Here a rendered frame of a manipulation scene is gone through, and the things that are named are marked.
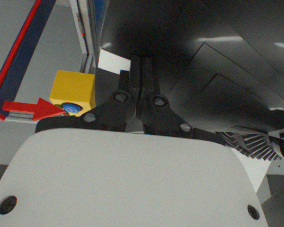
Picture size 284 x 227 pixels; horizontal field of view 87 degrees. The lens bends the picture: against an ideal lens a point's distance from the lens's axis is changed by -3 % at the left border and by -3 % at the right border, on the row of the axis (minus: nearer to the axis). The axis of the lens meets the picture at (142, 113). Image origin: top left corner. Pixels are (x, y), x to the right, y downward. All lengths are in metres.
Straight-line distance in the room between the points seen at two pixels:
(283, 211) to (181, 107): 0.24
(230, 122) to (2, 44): 1.34
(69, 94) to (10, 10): 1.24
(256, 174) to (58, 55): 1.19
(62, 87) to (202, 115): 0.35
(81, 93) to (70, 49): 0.80
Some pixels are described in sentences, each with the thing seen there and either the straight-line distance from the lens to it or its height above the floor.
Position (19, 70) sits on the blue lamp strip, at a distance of 0.21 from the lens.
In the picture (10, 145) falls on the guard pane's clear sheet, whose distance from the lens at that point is 1.03.
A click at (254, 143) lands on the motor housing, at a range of 0.38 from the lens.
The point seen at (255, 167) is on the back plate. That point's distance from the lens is 0.63.
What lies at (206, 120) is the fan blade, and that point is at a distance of 0.20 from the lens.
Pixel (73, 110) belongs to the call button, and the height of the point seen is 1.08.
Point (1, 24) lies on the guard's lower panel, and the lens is 1.52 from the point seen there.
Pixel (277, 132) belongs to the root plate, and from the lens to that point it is 0.29.
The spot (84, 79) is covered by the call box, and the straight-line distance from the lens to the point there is 0.44.
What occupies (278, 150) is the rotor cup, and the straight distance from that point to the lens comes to 0.35.
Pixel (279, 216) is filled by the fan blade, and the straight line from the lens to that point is 0.34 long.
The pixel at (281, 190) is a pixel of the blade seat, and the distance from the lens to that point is 0.38.
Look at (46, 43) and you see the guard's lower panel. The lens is 1.28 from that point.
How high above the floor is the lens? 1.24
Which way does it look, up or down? 22 degrees down
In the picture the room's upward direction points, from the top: 177 degrees counter-clockwise
